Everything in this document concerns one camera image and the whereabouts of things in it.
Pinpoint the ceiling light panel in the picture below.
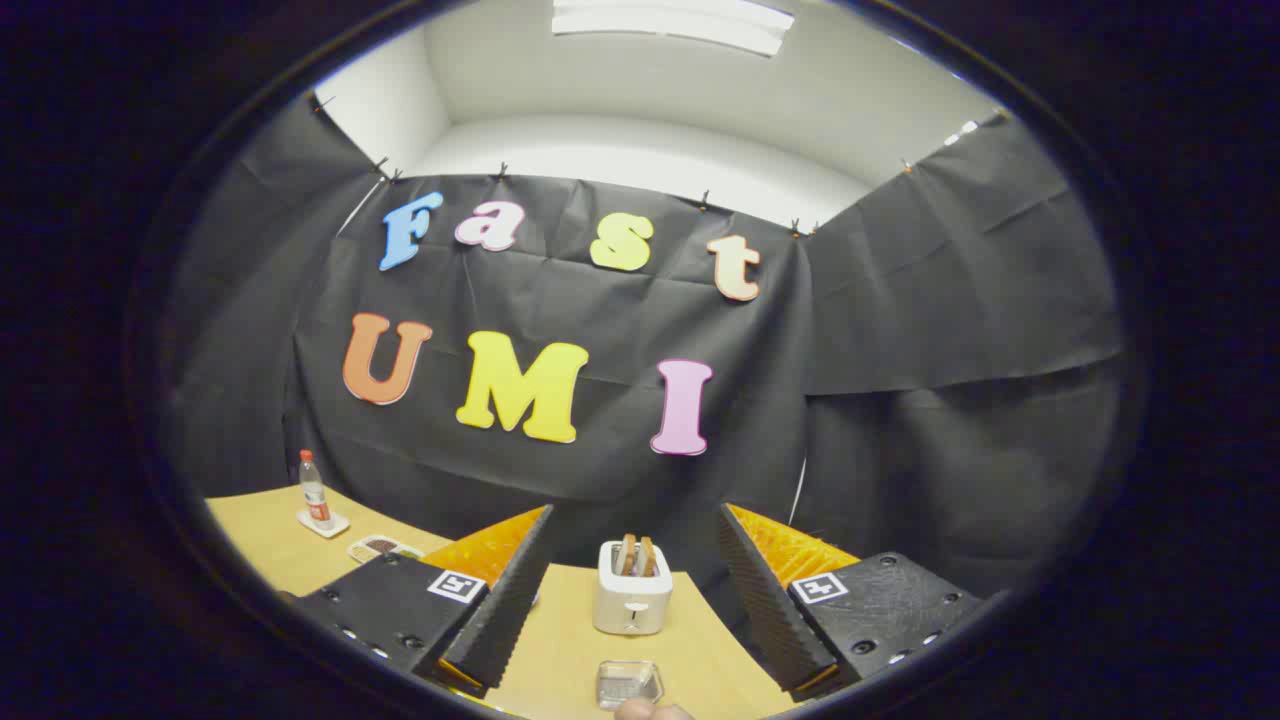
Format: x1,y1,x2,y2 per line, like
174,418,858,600
551,0,796,58

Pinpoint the clear bottle red cap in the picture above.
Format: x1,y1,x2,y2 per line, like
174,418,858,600
299,449,335,531

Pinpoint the metal wire basket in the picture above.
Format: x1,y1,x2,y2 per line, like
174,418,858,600
596,659,665,712

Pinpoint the white toaster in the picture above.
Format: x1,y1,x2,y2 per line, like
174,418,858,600
592,540,674,636

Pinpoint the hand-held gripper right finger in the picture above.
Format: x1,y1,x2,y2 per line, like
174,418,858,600
715,503,986,703

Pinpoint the white divided condiment dish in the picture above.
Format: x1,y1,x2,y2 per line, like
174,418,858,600
347,535,426,564

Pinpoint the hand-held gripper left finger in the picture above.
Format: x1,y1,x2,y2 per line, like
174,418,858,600
290,505,556,701

